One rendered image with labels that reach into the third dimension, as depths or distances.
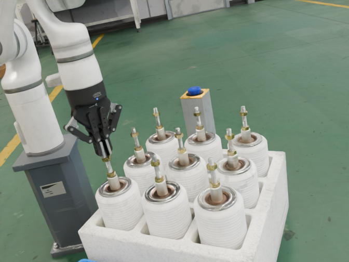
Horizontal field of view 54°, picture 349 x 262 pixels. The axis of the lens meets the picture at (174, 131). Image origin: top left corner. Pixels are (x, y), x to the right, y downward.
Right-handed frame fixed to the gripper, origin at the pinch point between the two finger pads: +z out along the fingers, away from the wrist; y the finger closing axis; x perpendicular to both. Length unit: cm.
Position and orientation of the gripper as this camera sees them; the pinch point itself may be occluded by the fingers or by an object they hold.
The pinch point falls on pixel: (103, 147)
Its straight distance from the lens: 74.0
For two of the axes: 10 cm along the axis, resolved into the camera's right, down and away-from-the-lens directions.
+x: -6.6, -2.0, 7.2
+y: 7.2, -4.1, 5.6
